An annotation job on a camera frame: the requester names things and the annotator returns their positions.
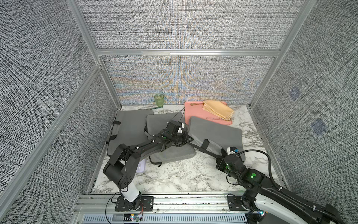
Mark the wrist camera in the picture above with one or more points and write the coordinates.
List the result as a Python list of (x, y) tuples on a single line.
[(232, 150), (182, 129)]

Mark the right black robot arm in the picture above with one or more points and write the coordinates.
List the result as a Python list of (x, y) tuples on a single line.
[(262, 193)]

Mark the green glass cup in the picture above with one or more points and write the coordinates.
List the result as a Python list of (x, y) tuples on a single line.
[(159, 99)]

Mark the folded yellow cloth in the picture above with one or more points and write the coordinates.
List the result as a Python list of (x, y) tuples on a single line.
[(218, 109)]

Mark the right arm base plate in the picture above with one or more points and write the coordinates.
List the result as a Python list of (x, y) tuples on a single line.
[(234, 203)]

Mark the lilac computer mouse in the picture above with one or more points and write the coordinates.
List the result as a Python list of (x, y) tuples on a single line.
[(141, 166)]

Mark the aluminium front rail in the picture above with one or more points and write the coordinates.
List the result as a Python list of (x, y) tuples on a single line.
[(183, 208)]

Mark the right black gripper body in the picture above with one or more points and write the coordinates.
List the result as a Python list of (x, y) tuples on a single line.
[(223, 167)]

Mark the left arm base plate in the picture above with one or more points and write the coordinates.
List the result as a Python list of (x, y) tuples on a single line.
[(140, 204)]

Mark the pink laptop sleeve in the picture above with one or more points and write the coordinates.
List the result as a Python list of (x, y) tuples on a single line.
[(194, 109)]

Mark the grey laptop bag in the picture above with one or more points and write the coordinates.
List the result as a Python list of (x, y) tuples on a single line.
[(213, 138), (168, 153), (127, 128)]

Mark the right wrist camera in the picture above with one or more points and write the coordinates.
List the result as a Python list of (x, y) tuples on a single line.
[(232, 150)]

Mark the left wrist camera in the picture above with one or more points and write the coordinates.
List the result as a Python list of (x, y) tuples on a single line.
[(182, 129)]

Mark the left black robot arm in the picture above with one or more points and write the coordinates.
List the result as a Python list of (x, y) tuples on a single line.
[(122, 165)]

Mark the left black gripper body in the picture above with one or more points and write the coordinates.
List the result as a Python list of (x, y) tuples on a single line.
[(179, 139)]

